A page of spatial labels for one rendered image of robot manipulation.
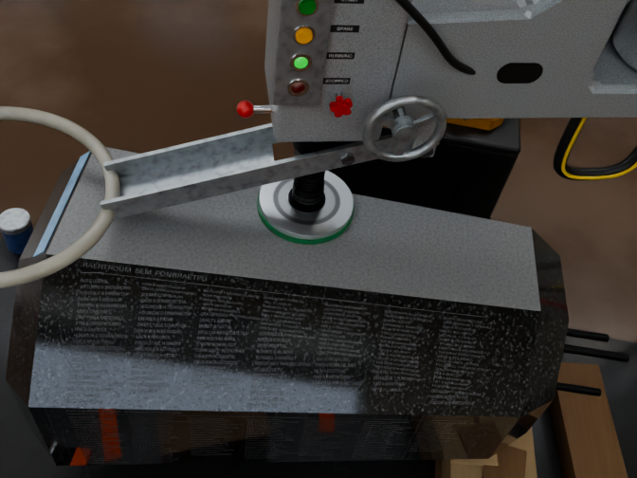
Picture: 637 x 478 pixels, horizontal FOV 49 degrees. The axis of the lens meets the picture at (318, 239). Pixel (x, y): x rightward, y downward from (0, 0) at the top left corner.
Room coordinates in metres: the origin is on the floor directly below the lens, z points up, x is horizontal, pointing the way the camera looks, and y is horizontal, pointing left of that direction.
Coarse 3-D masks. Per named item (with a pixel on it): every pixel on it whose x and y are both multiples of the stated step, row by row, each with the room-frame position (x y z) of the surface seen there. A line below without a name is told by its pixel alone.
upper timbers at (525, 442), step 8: (528, 432) 0.90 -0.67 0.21; (520, 440) 0.87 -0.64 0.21; (528, 440) 0.87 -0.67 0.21; (520, 448) 0.85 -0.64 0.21; (528, 448) 0.85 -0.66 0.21; (528, 456) 0.83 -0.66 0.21; (448, 464) 0.77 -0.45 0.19; (456, 464) 0.77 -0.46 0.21; (528, 464) 0.81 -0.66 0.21; (448, 472) 0.75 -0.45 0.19; (456, 472) 0.75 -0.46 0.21; (464, 472) 0.75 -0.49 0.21; (472, 472) 0.76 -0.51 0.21; (480, 472) 0.76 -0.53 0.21; (528, 472) 0.78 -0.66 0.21; (536, 472) 0.79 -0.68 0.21
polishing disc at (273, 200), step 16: (336, 176) 1.14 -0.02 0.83; (272, 192) 1.06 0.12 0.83; (288, 192) 1.07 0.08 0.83; (336, 192) 1.09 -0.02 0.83; (272, 208) 1.01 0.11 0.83; (288, 208) 1.02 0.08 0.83; (336, 208) 1.04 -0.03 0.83; (352, 208) 1.05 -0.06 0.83; (272, 224) 0.97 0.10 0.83; (288, 224) 0.97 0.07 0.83; (304, 224) 0.98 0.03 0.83; (320, 224) 0.99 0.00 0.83; (336, 224) 1.00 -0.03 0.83
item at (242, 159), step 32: (256, 128) 1.08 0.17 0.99; (128, 160) 1.00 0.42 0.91; (160, 160) 1.02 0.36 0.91; (192, 160) 1.04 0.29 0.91; (224, 160) 1.03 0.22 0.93; (256, 160) 1.03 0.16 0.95; (288, 160) 0.98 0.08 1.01; (320, 160) 1.00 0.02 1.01; (352, 160) 1.00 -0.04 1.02; (128, 192) 0.96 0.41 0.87; (160, 192) 0.91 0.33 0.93; (192, 192) 0.93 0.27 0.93; (224, 192) 0.95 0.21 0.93
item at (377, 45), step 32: (384, 0) 0.96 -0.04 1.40; (352, 32) 0.95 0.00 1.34; (384, 32) 0.97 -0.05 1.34; (352, 64) 0.95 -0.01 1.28; (384, 64) 0.97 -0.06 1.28; (320, 96) 0.94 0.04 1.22; (352, 96) 0.96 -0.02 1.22; (384, 96) 0.97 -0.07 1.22; (288, 128) 0.93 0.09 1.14; (320, 128) 0.94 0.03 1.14; (352, 128) 0.96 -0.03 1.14
